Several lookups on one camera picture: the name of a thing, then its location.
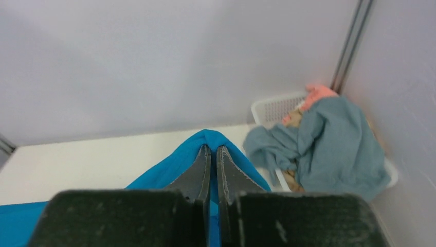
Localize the tan t shirt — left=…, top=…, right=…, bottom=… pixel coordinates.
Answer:
left=282, top=108, right=305, bottom=192

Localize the white plastic laundry basket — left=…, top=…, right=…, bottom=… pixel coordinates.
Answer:
left=251, top=91, right=399, bottom=191

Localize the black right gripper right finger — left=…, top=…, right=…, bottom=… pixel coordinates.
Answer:
left=216, top=146, right=388, bottom=246

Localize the bright blue t shirt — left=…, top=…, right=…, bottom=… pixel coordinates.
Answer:
left=1, top=129, right=271, bottom=246

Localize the grey-blue t shirt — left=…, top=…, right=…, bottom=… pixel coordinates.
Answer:
left=243, top=96, right=391, bottom=201

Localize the pink t shirt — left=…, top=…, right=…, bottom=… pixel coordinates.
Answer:
left=294, top=84, right=339, bottom=114

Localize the aluminium corner frame post right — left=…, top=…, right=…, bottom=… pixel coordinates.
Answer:
left=330, top=0, right=374, bottom=95

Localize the aluminium corner frame post left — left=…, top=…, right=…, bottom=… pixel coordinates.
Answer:
left=0, top=134, right=17, bottom=155

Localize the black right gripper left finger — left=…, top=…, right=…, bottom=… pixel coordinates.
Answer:
left=29, top=145, right=211, bottom=246

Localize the aluminium corner frame post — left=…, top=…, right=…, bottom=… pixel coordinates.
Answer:
left=330, top=0, right=374, bottom=95
left=0, top=134, right=17, bottom=155

